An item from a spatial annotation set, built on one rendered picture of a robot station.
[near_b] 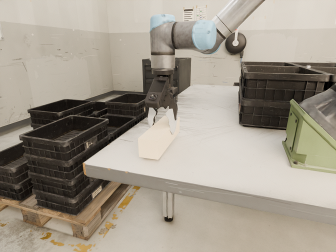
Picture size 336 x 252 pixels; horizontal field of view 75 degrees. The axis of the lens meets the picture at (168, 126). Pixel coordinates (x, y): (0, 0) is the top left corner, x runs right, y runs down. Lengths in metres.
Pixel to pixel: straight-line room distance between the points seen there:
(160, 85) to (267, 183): 0.39
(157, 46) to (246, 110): 0.49
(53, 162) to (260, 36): 3.94
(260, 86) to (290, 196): 0.50
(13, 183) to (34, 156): 0.32
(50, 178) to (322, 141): 1.21
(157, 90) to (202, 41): 0.18
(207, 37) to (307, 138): 0.38
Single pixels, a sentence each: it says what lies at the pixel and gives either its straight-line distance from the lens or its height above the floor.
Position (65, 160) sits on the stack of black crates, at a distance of 1.23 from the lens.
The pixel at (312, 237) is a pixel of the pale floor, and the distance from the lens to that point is 1.64.
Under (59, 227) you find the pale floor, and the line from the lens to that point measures 1.60.
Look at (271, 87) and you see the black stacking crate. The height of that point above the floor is 0.88.
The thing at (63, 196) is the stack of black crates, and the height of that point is 0.27.
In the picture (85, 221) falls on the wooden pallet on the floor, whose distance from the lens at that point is 1.38.
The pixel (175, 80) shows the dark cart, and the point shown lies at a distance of 2.56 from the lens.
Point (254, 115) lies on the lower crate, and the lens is 0.99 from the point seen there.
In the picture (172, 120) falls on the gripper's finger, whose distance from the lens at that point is 0.71.
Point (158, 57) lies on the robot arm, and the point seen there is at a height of 0.99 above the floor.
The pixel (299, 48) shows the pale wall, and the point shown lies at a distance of 4.56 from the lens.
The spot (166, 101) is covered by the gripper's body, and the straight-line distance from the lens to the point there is 0.70.
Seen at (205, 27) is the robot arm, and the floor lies 1.07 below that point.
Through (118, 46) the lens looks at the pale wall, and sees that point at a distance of 5.15.
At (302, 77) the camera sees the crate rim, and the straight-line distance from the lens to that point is 0.98.
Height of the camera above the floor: 1.02
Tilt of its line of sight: 19 degrees down
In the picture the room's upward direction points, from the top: straight up
